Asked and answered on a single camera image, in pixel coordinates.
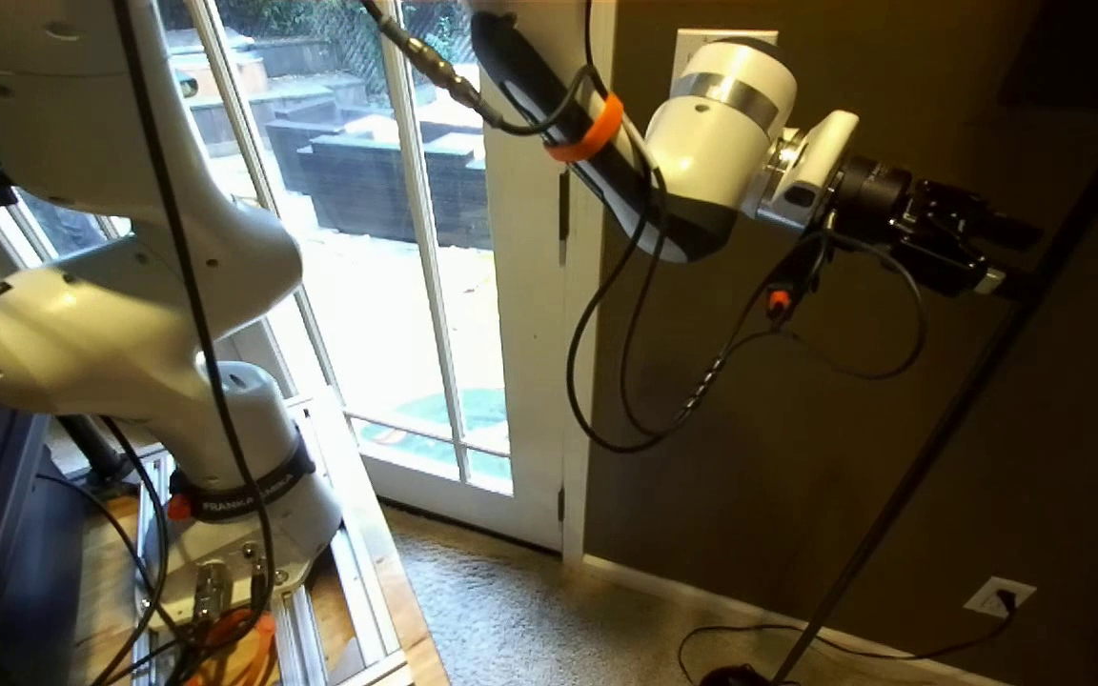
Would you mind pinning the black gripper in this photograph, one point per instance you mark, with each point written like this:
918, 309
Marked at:
936, 229

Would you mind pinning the black floor lamp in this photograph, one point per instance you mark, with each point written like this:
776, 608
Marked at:
956, 421

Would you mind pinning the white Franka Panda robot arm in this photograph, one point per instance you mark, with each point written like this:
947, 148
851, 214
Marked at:
106, 329

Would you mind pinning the white framed glass door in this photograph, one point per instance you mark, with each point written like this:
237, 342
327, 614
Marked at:
534, 383

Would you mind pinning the dark outdoor block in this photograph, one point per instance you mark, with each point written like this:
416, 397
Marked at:
370, 176

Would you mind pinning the white wall outlet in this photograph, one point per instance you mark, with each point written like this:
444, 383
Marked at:
996, 595

